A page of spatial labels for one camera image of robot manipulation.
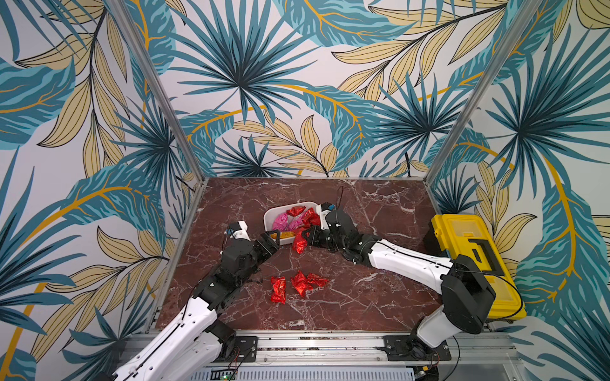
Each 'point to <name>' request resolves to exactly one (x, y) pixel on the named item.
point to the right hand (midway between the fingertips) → (300, 233)
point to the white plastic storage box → (269, 215)
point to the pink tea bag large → (280, 223)
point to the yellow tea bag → (286, 234)
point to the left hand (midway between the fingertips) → (274, 239)
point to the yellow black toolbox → (465, 235)
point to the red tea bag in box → (295, 210)
